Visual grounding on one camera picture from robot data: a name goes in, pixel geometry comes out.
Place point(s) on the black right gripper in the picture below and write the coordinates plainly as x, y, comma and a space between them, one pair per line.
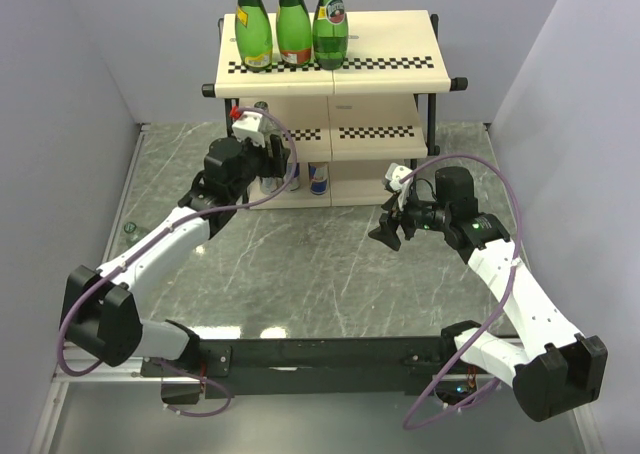
386, 232

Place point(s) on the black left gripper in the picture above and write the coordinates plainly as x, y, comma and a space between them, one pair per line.
273, 165

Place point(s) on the clear glass bottle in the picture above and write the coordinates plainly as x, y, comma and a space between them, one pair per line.
134, 233
268, 127

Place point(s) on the silver energy drink can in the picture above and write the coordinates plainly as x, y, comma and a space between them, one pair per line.
293, 172

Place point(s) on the blue energy drink can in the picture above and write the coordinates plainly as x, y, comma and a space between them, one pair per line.
318, 178

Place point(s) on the green Perrier bottle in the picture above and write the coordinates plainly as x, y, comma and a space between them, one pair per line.
253, 35

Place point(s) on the clear glass bottle front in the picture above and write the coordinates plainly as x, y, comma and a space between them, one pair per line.
134, 233

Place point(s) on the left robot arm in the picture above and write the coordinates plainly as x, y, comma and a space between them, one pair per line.
100, 313

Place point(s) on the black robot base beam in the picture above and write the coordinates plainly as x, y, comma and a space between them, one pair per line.
320, 364

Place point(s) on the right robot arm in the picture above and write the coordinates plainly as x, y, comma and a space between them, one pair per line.
554, 368

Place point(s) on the beige three-tier shelf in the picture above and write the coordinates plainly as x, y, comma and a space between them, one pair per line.
379, 107

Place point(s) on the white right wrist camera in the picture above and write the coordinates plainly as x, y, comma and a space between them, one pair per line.
397, 180

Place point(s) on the aluminium frame rail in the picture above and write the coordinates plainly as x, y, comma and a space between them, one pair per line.
95, 369

